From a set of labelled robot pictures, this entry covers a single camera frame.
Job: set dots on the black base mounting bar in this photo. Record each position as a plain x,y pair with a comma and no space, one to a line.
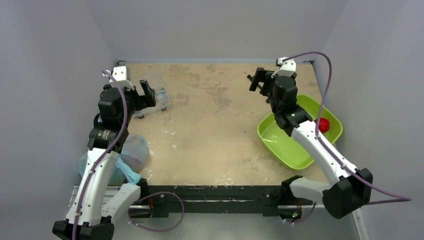
266,200

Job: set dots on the red fake apple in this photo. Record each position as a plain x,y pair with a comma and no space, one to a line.
323,125

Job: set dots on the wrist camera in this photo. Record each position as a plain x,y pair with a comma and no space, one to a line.
287,67
122,76

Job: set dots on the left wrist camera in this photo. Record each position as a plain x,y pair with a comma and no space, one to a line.
122,76

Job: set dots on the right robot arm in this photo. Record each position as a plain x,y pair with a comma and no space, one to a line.
347,188

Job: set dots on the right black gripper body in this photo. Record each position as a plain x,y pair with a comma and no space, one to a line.
265,81

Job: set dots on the blue plastic bag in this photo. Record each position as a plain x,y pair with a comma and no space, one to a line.
132,159

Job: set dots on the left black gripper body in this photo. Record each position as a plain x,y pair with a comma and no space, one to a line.
134,102

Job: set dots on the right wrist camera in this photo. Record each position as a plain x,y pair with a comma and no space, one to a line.
287,67

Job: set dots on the clear plastic screw organizer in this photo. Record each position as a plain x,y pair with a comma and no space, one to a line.
156,83

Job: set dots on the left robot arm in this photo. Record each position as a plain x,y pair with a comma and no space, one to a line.
89,218

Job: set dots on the black T-handle tool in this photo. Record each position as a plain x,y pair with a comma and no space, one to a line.
249,77

